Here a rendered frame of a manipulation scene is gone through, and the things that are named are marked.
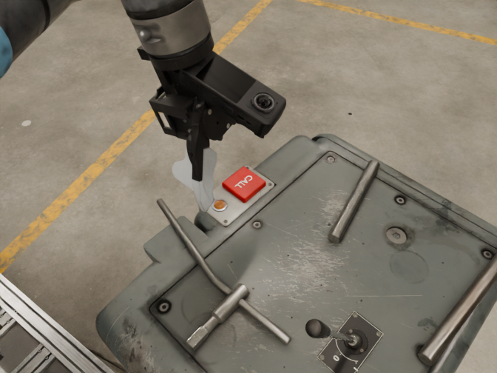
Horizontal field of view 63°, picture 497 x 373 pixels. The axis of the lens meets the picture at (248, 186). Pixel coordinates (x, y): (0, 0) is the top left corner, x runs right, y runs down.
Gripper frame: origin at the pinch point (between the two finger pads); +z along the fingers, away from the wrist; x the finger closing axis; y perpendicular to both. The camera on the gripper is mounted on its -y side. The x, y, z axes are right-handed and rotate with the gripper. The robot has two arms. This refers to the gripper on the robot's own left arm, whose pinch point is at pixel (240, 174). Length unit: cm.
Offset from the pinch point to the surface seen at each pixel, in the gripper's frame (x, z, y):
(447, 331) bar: 0.5, 20.7, -29.4
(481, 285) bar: -9.3, 22.1, -31.8
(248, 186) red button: -8.1, 14.3, 7.7
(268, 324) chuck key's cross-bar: 12.5, 15.3, -8.5
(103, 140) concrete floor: -70, 109, 191
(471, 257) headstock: -15.1, 24.3, -29.4
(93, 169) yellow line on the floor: -49, 110, 178
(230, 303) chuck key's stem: 12.7, 13.7, -2.5
